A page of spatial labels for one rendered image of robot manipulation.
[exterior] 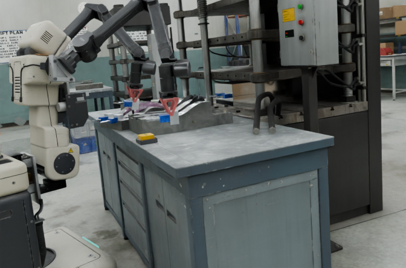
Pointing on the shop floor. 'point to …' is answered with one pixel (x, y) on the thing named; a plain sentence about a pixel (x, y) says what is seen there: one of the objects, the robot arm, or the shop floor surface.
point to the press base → (346, 164)
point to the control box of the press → (309, 43)
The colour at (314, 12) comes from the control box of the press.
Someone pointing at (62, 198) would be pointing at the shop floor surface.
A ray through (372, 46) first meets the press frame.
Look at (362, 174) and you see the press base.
